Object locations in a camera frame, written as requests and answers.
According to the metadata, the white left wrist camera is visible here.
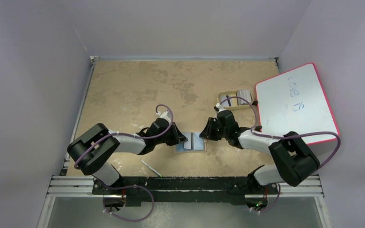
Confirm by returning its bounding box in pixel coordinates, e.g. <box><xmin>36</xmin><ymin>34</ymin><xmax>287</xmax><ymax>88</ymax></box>
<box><xmin>156</xmin><ymin>110</ymin><xmax>172</xmax><ymax>123</ymax></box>

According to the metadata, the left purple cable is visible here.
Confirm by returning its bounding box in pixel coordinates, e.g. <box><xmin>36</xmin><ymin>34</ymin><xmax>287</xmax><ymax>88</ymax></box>
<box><xmin>74</xmin><ymin>104</ymin><xmax>174</xmax><ymax>222</ymax></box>

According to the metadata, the stack of white cards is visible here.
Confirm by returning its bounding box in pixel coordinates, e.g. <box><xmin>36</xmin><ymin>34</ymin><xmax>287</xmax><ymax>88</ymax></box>
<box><xmin>220</xmin><ymin>90</ymin><xmax>252</xmax><ymax>107</ymax></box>

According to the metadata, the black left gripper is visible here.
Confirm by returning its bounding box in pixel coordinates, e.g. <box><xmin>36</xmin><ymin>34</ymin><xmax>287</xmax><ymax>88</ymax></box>
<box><xmin>154</xmin><ymin>122</ymin><xmax>187</xmax><ymax>146</ymax></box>

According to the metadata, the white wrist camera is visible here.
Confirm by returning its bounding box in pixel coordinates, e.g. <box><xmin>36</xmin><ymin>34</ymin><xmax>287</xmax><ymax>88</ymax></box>
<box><xmin>156</xmin><ymin>110</ymin><xmax>172</xmax><ymax>123</ymax></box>
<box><xmin>214</xmin><ymin>103</ymin><xmax>226</xmax><ymax>113</ymax></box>

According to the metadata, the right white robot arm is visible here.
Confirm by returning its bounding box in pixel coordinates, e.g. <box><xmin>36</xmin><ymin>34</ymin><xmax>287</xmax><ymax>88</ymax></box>
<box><xmin>200</xmin><ymin>110</ymin><xmax>320</xmax><ymax>193</ymax></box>

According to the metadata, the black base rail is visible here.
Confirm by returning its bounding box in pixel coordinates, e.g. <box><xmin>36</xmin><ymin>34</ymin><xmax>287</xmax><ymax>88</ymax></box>
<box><xmin>92</xmin><ymin>176</ymin><xmax>278</xmax><ymax>207</ymax></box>

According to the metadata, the pink framed whiteboard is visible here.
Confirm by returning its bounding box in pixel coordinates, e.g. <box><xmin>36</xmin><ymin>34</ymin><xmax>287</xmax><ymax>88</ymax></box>
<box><xmin>255</xmin><ymin>63</ymin><xmax>340</xmax><ymax>145</ymax></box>

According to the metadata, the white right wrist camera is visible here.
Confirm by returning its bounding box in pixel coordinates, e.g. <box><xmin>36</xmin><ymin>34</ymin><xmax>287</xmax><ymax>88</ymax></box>
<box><xmin>214</xmin><ymin>103</ymin><xmax>226</xmax><ymax>113</ymax></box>

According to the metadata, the purple cable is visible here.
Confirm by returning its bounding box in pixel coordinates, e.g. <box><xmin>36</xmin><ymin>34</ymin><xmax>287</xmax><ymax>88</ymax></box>
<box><xmin>214</xmin><ymin>96</ymin><xmax>342</xmax><ymax>215</ymax></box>
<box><xmin>74</xmin><ymin>104</ymin><xmax>174</xmax><ymax>222</ymax></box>

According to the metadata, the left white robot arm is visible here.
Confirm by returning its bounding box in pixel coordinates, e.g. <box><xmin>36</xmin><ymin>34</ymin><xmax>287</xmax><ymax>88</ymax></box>
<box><xmin>67</xmin><ymin>117</ymin><xmax>188</xmax><ymax>194</ymax></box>

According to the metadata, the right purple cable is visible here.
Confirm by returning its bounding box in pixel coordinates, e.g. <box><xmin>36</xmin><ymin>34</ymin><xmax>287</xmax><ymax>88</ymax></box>
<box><xmin>214</xmin><ymin>96</ymin><xmax>342</xmax><ymax>215</ymax></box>

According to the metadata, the silver pen on table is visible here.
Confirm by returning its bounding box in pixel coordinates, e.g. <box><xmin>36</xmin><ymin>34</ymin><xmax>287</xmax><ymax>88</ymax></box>
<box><xmin>141</xmin><ymin>160</ymin><xmax>163</xmax><ymax>178</ymax></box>

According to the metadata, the beige oval card tray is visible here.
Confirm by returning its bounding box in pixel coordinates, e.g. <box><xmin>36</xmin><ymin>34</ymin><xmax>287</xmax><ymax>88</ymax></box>
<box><xmin>216</xmin><ymin>90</ymin><xmax>253</xmax><ymax>111</ymax></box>

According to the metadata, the aluminium frame rail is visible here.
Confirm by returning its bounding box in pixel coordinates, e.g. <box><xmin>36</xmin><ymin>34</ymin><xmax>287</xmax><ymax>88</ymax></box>
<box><xmin>45</xmin><ymin>174</ymin><xmax>325</xmax><ymax>199</ymax></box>

